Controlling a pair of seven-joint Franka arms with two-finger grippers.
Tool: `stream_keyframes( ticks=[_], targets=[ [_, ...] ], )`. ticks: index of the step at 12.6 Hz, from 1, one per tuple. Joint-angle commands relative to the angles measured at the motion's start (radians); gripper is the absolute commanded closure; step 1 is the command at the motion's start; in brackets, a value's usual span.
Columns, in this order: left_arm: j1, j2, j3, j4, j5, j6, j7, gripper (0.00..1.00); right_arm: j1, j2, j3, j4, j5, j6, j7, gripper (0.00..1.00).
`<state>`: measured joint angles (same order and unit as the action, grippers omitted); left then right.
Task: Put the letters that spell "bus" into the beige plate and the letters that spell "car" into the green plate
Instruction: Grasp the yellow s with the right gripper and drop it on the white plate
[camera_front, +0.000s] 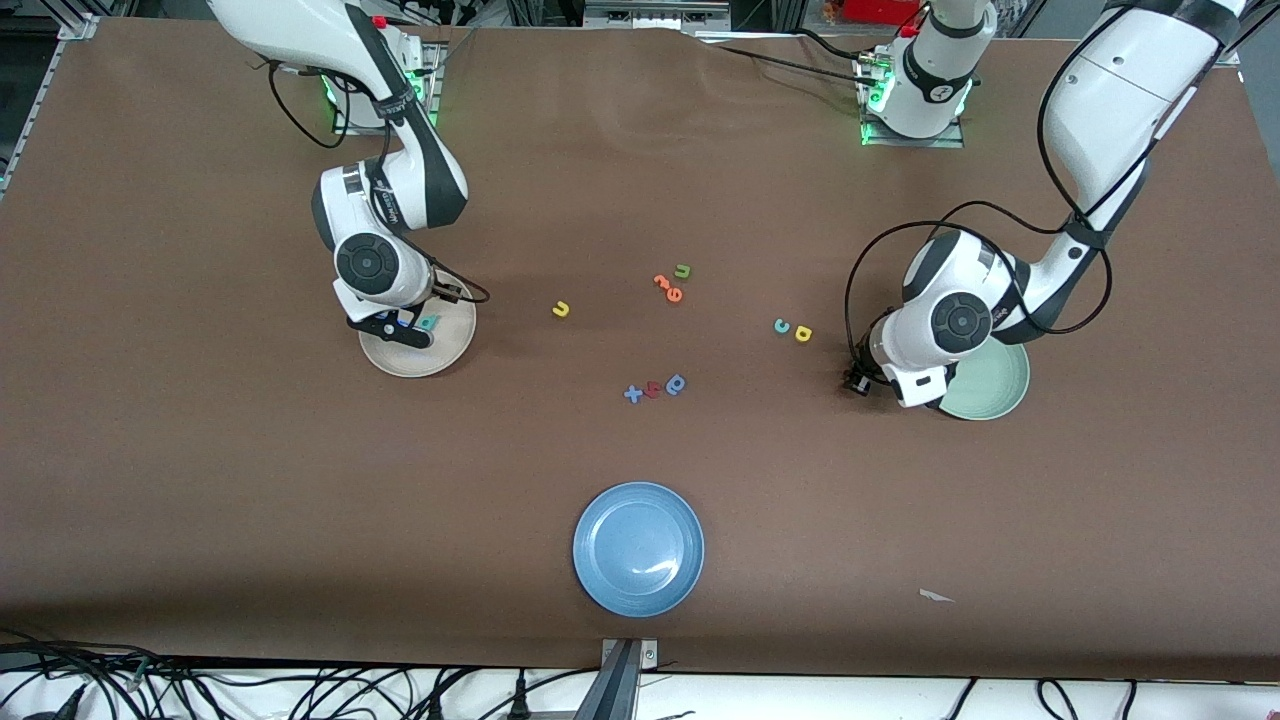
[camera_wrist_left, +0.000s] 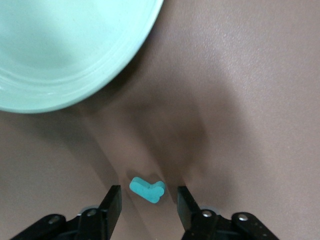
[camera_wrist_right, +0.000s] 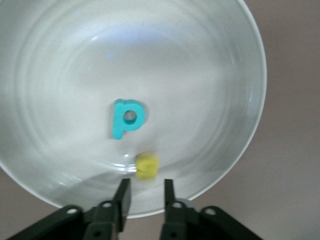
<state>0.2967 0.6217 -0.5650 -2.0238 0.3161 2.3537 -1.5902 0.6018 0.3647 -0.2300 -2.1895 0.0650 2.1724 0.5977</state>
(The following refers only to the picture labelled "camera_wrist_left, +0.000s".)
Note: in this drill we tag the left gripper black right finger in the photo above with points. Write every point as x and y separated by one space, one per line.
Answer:
200 225

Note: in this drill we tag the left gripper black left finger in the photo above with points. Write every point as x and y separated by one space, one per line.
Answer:
105 220

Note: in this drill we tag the teal letter r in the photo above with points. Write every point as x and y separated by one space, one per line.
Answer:
145 191

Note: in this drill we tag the green plate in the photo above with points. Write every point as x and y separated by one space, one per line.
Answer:
62 45

